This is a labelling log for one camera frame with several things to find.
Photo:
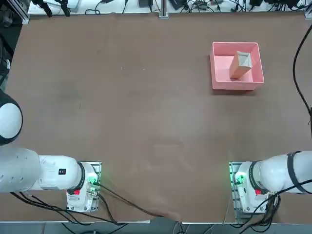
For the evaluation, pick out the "aluminium camera post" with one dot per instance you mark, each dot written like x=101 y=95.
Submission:
x=163 y=9

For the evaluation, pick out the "black red connector block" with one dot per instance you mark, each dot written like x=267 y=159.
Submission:
x=201 y=2

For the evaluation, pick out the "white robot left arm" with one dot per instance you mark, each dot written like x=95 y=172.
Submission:
x=48 y=175

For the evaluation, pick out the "large black power adapter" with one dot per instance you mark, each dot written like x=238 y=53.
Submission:
x=178 y=4
x=145 y=3

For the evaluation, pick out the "kraft paper carton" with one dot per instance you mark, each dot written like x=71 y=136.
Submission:
x=237 y=70

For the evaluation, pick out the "aluminium frame profile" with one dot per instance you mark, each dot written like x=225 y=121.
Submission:
x=19 y=9

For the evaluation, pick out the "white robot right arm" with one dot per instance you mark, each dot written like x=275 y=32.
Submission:
x=275 y=173

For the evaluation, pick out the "pink plastic tray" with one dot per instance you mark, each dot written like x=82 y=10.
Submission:
x=234 y=85

